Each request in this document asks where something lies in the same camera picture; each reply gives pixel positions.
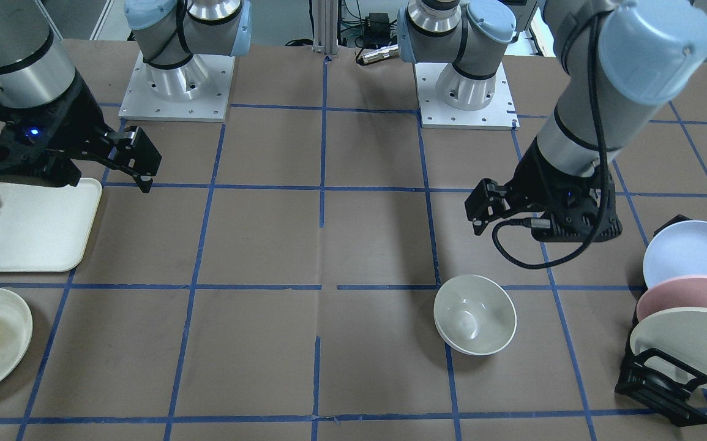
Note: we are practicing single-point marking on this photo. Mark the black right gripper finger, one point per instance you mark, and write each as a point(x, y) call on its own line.
point(131, 152)

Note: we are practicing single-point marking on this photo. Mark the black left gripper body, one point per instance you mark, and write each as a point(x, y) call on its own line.
point(530, 177)

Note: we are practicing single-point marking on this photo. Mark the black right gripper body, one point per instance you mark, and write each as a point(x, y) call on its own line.
point(81, 116)

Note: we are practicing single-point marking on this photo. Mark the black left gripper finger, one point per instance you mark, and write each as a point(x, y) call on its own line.
point(487, 203)

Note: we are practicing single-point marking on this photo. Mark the cream ceramic bowl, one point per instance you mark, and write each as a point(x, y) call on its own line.
point(474, 315)

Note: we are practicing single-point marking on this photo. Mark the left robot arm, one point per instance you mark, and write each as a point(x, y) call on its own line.
point(625, 60)

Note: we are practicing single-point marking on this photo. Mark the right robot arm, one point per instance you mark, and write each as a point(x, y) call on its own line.
point(35, 68)

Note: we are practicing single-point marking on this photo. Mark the cream rectangular tray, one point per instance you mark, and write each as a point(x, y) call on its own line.
point(46, 229)

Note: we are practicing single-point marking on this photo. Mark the light blue plate in rack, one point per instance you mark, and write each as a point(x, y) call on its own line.
point(678, 250)

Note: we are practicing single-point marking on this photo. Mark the pink plate in rack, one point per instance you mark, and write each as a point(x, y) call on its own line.
point(682, 291)

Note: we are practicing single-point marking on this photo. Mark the black dish rack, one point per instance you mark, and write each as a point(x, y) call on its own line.
point(658, 391)

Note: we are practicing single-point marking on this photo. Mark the cream plate in rack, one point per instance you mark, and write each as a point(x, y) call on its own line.
point(680, 332)

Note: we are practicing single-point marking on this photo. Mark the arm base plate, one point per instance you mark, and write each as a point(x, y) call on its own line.
point(195, 92)
point(466, 101)

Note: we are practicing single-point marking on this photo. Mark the aluminium frame post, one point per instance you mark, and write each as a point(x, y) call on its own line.
point(325, 24)

